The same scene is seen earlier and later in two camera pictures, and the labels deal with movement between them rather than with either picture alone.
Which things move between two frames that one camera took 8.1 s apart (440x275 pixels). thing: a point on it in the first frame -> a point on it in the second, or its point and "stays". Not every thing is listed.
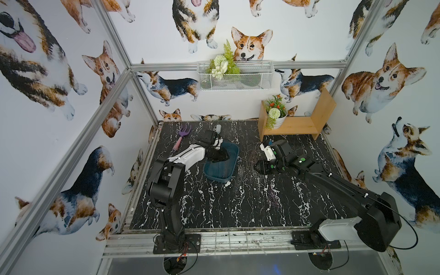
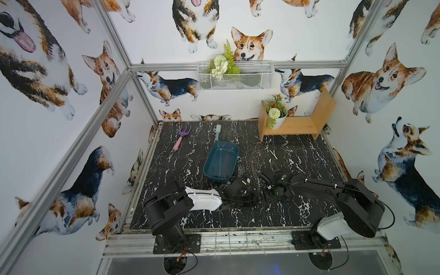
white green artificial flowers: x=223 y=64 stays
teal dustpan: x=222 y=171 stays
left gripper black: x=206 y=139 -> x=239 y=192
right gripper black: x=267 y=165 -> x=268 y=194
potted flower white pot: x=275 y=113 stays
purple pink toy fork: x=182 y=133 stays
